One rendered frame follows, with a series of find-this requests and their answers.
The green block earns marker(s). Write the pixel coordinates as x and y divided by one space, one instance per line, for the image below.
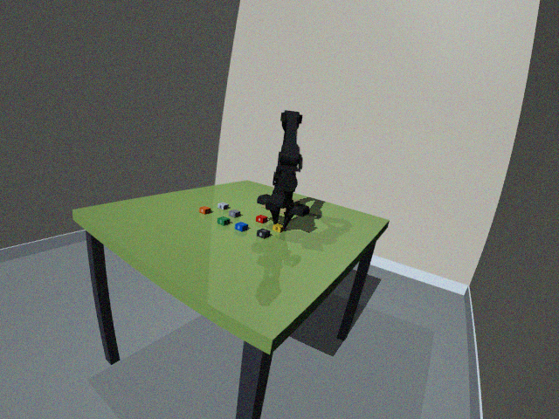
223 220

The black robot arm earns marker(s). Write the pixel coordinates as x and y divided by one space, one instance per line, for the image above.
288 160

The blue block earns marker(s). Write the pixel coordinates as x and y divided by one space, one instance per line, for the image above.
241 226

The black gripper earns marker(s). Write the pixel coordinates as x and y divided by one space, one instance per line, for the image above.
298 210

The yellow block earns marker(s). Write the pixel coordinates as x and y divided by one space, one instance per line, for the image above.
278 227

